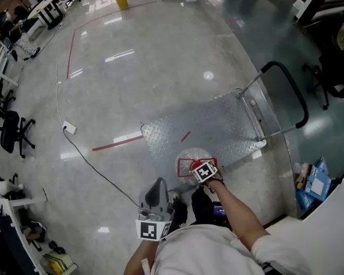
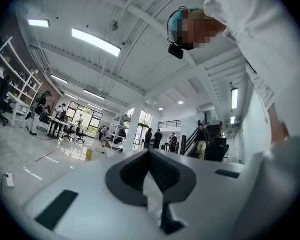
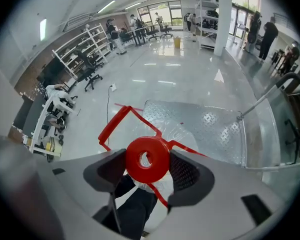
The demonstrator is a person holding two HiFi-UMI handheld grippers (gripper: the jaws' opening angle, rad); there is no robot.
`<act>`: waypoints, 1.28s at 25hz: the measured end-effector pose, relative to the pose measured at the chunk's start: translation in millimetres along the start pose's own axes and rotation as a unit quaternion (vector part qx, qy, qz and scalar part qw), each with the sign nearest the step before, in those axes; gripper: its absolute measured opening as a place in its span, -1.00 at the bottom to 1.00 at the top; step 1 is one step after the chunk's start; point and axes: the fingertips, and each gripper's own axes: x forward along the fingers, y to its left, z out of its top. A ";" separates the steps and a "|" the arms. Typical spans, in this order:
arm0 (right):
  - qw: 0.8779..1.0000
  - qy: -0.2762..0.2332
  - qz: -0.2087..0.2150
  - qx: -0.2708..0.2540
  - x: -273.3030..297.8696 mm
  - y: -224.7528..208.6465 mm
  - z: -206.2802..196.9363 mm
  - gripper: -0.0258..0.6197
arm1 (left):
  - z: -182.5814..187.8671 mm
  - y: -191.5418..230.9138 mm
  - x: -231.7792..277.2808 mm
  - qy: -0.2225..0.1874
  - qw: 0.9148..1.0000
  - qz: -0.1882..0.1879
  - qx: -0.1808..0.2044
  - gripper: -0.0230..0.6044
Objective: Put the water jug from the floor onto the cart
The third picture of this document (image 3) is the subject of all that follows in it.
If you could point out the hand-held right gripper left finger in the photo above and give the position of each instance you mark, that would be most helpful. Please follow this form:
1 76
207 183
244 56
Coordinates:
106 171

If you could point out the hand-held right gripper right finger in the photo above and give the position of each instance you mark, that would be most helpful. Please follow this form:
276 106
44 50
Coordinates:
190 179

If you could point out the metal platform cart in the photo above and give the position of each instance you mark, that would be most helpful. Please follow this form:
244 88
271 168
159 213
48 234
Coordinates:
202 131

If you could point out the person's leg in dark trousers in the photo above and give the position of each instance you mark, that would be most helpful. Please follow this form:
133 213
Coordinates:
135 209

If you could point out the yellow and white box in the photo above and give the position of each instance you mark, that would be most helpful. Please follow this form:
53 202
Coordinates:
53 146

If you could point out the white table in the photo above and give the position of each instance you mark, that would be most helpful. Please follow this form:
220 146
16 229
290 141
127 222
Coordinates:
40 124

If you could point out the white power socket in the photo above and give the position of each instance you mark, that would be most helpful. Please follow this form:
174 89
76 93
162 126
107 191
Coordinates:
113 87

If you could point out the black office chair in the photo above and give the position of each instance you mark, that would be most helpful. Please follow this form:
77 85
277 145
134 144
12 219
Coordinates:
88 70
165 29
152 32

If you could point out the white paper sheet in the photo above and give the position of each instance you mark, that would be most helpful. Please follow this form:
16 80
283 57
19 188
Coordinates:
218 76

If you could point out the white shelving rack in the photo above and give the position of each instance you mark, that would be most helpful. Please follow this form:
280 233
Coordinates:
90 46

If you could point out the yellow bin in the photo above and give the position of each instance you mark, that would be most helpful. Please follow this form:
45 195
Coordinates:
177 42

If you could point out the standing desk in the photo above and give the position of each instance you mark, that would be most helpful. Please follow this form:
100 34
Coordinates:
138 34

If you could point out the tall white metal rack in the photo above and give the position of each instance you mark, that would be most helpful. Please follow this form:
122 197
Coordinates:
207 21

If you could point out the white pillar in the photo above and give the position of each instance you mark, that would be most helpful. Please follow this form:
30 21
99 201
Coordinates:
223 21

